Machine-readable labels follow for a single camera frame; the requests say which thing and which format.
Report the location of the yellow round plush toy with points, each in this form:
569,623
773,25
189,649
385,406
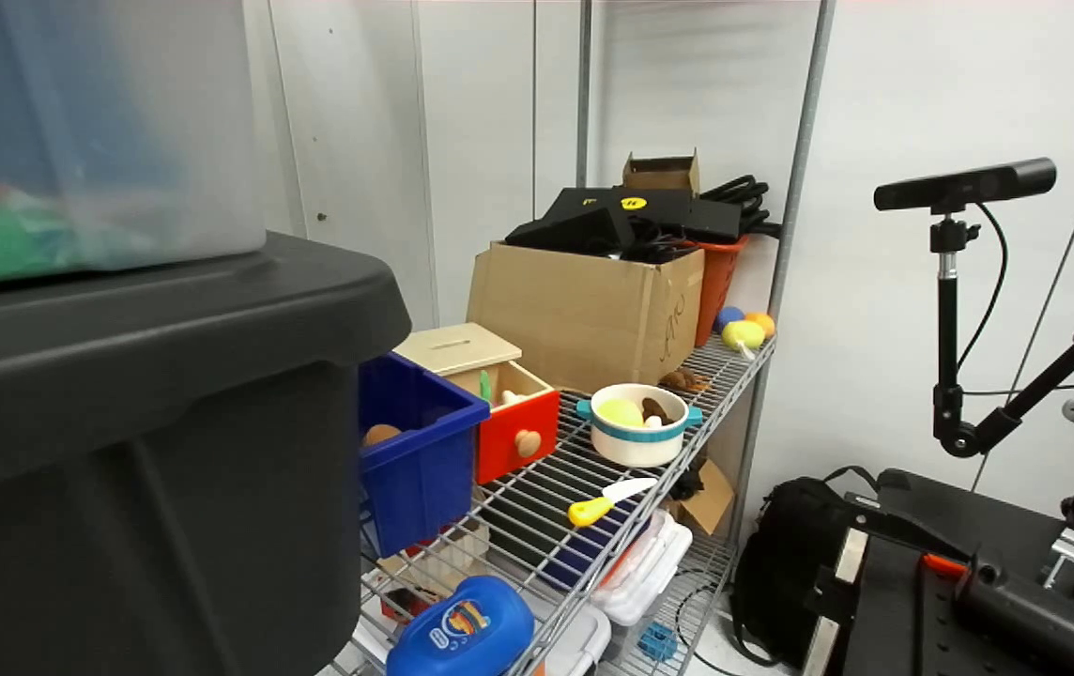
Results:
620,409

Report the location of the wooden box with red drawer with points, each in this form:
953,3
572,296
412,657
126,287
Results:
522,409

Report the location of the brown plush toy in bowl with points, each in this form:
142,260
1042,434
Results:
651,406

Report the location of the white bowl with teal rim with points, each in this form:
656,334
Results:
651,445

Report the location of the yellow and blue toy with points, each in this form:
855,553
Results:
744,333

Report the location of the large cardboard box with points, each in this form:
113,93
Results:
586,320

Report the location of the blue plastic bin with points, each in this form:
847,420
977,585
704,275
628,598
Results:
421,479

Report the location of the orange plastic container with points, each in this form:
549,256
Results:
720,265

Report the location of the small cardboard box on top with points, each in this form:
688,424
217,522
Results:
661,174

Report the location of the white plastic container lower shelf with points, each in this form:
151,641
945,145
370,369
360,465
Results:
643,567

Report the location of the blue plastic lunch case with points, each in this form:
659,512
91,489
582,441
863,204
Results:
482,628

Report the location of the black backpack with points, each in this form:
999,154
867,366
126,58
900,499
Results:
785,579

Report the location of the large dark grey storage tote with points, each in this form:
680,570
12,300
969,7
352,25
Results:
179,464

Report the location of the orange black clamp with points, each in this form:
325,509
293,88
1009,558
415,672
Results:
958,567

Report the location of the black perforated table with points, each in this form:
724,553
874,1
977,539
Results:
917,623

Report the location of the clear plastic storage bin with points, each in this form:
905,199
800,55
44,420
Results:
126,135

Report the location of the yellow handled toy knife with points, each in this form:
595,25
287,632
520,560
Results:
600,505

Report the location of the metal wire shelf rack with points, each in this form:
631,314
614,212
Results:
590,110

